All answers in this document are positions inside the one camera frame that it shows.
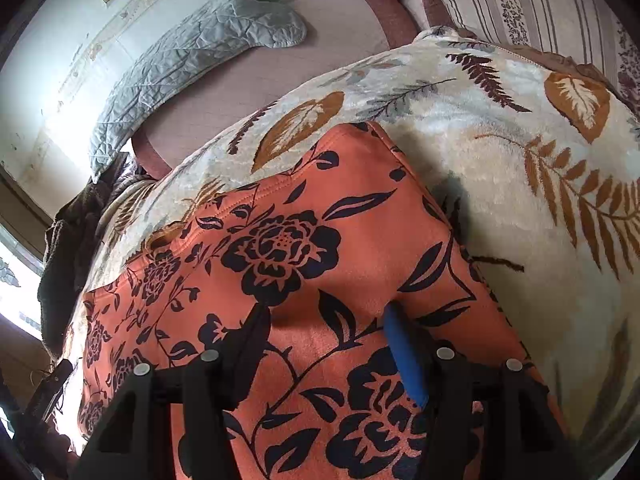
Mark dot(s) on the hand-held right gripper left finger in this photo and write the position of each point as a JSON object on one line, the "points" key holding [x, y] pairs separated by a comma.
{"points": [[250, 345]]}

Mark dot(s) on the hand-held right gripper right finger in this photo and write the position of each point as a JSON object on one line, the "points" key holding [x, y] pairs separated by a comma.
{"points": [[407, 360]]}

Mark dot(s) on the orange floral garment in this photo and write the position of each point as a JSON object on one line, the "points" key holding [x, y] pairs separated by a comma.
{"points": [[300, 260]]}

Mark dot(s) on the leaf print blanket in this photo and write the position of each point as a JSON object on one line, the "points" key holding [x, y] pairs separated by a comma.
{"points": [[525, 200]]}

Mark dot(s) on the brown fleece garment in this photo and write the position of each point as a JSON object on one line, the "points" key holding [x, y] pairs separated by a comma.
{"points": [[70, 260]]}

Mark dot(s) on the grey quilted pillow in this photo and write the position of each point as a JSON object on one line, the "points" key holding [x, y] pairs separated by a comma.
{"points": [[185, 60]]}

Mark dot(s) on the striped floral pillow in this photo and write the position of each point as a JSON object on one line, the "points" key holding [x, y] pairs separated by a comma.
{"points": [[540, 5]]}

